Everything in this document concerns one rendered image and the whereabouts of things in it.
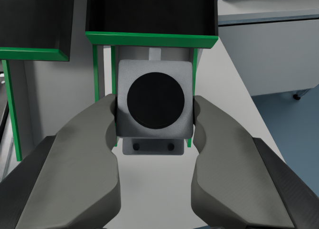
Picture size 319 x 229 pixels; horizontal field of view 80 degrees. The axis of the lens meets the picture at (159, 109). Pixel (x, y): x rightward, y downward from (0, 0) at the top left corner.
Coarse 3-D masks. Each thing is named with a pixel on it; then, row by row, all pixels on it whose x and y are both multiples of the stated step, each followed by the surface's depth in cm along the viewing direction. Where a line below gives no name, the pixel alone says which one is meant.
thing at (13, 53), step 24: (0, 0) 19; (24, 0) 20; (48, 0) 20; (72, 0) 20; (0, 24) 19; (24, 24) 19; (48, 24) 19; (0, 48) 17; (24, 48) 17; (48, 48) 17
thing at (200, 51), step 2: (198, 48) 38; (200, 48) 37; (198, 50) 38; (200, 50) 38; (202, 50) 38; (198, 52) 38; (200, 52) 38; (198, 54) 38; (200, 54) 38; (198, 56) 39; (200, 56) 39; (198, 58) 39; (198, 60) 40; (198, 62) 40; (198, 64) 41
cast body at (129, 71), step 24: (120, 72) 11; (144, 72) 11; (168, 72) 11; (192, 72) 11; (120, 96) 11; (144, 96) 10; (168, 96) 10; (192, 96) 11; (120, 120) 11; (144, 120) 10; (168, 120) 10; (192, 120) 11; (144, 144) 13; (168, 144) 14
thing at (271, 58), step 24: (240, 0) 89; (264, 0) 90; (288, 0) 91; (312, 0) 92; (240, 24) 90; (264, 24) 91; (288, 24) 94; (312, 24) 97; (240, 48) 102; (264, 48) 105; (288, 48) 109; (312, 48) 113; (240, 72) 120; (264, 72) 124; (288, 72) 129; (312, 72) 135
